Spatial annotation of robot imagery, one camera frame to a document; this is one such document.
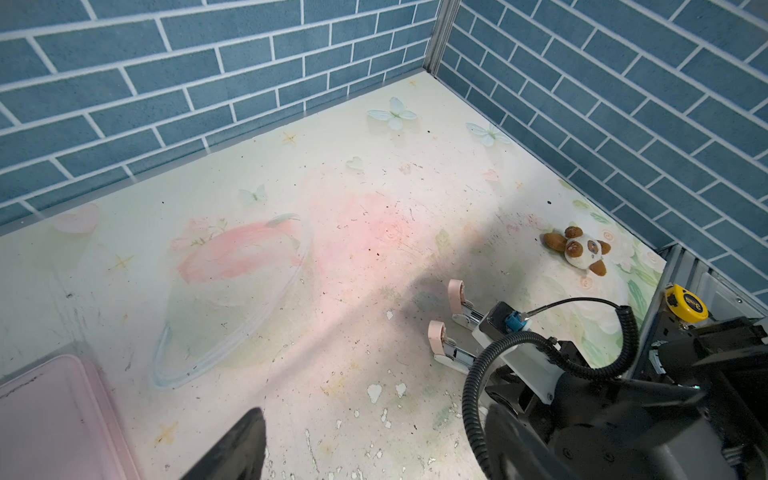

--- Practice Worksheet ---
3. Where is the yellow tape measure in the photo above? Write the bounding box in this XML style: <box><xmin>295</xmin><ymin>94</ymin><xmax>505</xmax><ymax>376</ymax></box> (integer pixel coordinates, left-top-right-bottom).
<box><xmin>664</xmin><ymin>284</ymin><xmax>709</xmax><ymax>324</ymax></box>

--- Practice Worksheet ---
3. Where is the aluminium front rail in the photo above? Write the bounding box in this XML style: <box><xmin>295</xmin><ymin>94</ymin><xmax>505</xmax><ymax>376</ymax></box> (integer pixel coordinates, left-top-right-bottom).
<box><xmin>626</xmin><ymin>244</ymin><xmax>767</xmax><ymax>380</ymax></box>

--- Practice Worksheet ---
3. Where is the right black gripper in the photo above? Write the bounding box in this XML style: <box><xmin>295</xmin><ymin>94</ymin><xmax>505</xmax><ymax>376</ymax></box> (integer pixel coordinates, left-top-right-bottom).
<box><xmin>482</xmin><ymin>356</ymin><xmax>744</xmax><ymax>479</ymax></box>

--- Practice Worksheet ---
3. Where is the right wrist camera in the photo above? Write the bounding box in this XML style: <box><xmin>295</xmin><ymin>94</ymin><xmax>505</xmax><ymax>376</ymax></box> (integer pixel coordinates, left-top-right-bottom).
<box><xmin>472</xmin><ymin>301</ymin><xmax>564</xmax><ymax>405</ymax></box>

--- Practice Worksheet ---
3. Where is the brown panda plush toy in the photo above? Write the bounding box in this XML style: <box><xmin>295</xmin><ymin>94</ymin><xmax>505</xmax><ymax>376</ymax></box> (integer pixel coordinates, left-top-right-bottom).
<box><xmin>542</xmin><ymin>226</ymin><xmax>611</xmax><ymax>277</ymax></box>

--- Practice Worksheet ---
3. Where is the clear plastic lid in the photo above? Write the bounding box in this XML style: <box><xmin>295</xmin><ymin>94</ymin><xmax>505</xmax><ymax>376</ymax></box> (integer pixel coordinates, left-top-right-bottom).
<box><xmin>149</xmin><ymin>213</ymin><xmax>312</xmax><ymax>389</ymax></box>

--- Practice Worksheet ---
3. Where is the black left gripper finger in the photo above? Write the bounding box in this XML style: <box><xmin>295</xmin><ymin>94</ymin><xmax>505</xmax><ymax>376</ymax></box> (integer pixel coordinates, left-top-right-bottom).
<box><xmin>182</xmin><ymin>407</ymin><xmax>267</xmax><ymax>480</ymax></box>

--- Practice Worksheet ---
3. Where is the aluminium corner post right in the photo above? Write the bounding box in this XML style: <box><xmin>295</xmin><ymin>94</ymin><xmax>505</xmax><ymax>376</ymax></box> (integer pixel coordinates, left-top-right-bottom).
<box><xmin>423</xmin><ymin>0</ymin><xmax>461</xmax><ymax>77</ymax></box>

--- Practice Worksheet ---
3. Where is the pink flat case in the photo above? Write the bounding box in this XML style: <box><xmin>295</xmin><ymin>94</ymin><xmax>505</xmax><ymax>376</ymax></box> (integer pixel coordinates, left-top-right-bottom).
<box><xmin>1</xmin><ymin>354</ymin><xmax>139</xmax><ymax>479</ymax></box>

